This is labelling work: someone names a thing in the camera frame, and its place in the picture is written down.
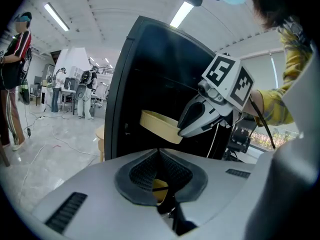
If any black cabinet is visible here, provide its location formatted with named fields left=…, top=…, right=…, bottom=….
left=103, top=15, right=235, bottom=161

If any long ceiling light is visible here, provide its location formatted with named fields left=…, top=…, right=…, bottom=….
left=43, top=2, right=71, bottom=32
left=169, top=0, right=195, bottom=29

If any black cable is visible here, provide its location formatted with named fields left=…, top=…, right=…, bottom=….
left=248, top=96, right=277, bottom=150

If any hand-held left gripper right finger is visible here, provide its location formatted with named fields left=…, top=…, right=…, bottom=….
left=159, top=148, right=258, bottom=237

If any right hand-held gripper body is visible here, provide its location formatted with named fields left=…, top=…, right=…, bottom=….
left=197, top=53, right=255, bottom=117

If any light wooden round table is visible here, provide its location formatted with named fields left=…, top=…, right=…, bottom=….
left=95, top=123, right=106, bottom=163

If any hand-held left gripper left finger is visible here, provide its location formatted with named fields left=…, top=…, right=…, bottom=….
left=31, top=148, right=177, bottom=240

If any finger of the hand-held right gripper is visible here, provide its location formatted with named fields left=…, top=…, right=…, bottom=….
left=179, top=102, right=227, bottom=139
left=177, top=95, right=208, bottom=135

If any white floor cable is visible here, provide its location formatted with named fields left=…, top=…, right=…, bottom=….
left=51, top=127, right=98, bottom=157

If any black office chair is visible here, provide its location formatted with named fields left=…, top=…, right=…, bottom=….
left=223, top=125, right=252, bottom=162

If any person's right forearm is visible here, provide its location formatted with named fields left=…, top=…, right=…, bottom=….
left=249, top=16, right=315, bottom=127

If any white table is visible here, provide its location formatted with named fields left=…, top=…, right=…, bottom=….
left=60, top=88, right=77, bottom=115

